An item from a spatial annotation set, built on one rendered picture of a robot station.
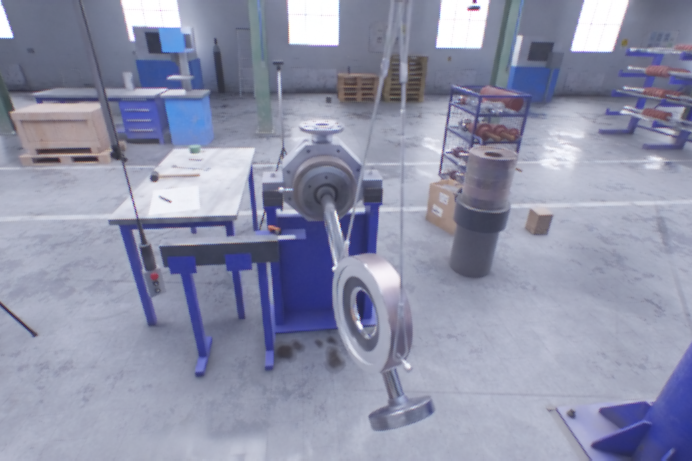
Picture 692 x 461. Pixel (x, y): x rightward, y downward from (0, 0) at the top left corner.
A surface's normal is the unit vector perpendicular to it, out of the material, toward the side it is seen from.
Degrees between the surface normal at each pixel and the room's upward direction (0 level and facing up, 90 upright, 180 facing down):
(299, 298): 90
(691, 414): 90
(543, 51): 90
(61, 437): 0
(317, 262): 90
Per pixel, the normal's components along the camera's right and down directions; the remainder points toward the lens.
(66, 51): 0.11, 0.47
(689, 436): -0.85, 0.23
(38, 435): 0.03, -0.88
